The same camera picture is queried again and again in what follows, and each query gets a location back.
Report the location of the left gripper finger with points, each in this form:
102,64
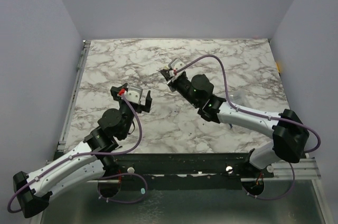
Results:
117,92
148,102

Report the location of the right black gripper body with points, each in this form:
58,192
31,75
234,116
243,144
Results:
174,80

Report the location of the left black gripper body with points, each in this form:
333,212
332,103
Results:
125,109

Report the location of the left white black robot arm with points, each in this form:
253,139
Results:
92,158

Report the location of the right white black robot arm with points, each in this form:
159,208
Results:
288,137

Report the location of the clear plastic bag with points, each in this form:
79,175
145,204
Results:
240,99

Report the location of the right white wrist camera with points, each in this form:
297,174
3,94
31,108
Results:
174,66

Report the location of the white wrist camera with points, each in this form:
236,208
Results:
134,94
174,66

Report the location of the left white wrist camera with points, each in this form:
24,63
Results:
134,94

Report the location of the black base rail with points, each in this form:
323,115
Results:
185,172

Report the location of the aluminium frame rail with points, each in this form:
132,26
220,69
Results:
306,169

